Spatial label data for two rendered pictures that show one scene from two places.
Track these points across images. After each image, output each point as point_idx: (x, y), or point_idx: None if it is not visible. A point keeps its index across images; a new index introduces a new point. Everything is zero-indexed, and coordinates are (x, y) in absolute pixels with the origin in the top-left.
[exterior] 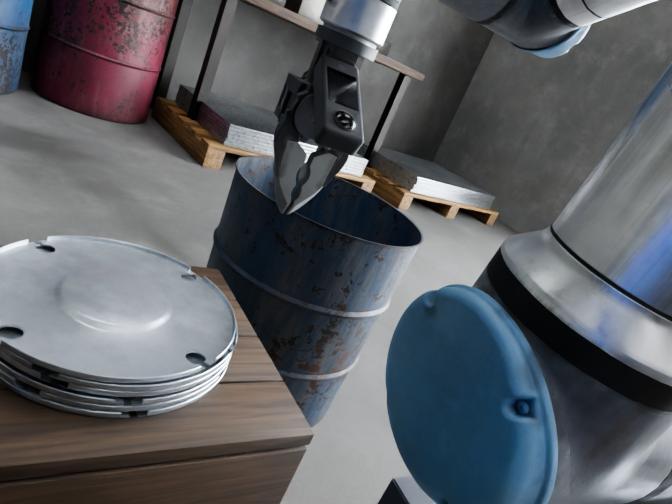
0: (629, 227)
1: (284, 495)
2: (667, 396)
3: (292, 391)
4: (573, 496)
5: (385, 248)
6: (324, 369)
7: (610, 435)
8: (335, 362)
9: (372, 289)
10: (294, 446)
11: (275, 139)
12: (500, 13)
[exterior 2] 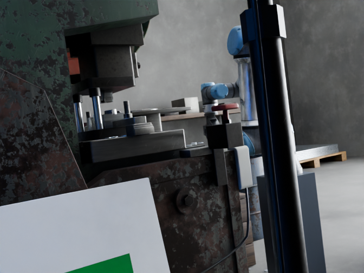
0: (243, 115)
1: (264, 248)
2: (255, 127)
3: (251, 220)
4: (257, 143)
5: (252, 159)
6: (257, 208)
7: (254, 134)
8: (259, 205)
9: (256, 174)
10: (244, 197)
11: (207, 138)
12: (233, 95)
